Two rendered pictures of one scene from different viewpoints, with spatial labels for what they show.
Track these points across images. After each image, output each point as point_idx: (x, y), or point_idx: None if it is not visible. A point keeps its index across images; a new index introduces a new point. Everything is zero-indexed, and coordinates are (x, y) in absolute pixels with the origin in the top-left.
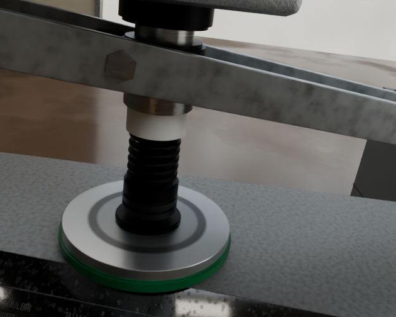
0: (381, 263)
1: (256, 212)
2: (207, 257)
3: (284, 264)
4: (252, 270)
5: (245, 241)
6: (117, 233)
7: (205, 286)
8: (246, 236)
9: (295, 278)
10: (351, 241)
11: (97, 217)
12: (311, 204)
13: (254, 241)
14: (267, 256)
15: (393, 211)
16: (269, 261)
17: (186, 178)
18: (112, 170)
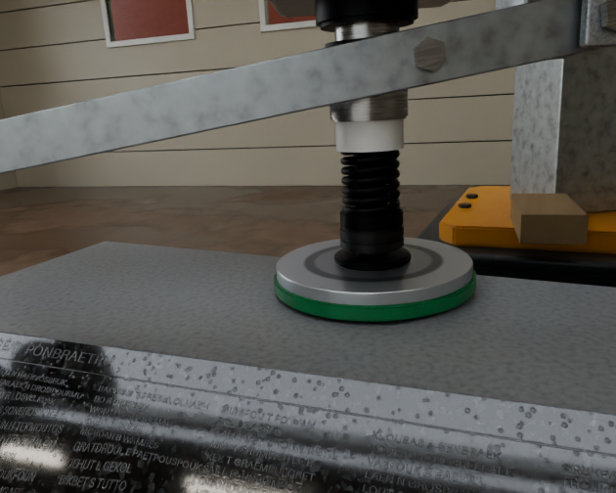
0: (135, 272)
1: (203, 308)
2: (326, 241)
3: (238, 272)
4: (275, 269)
5: (257, 285)
6: (408, 249)
7: None
8: (249, 289)
9: (240, 265)
10: (129, 285)
11: (430, 258)
12: (94, 319)
13: (246, 285)
14: (247, 276)
15: None
16: (250, 273)
17: (266, 359)
18: (424, 377)
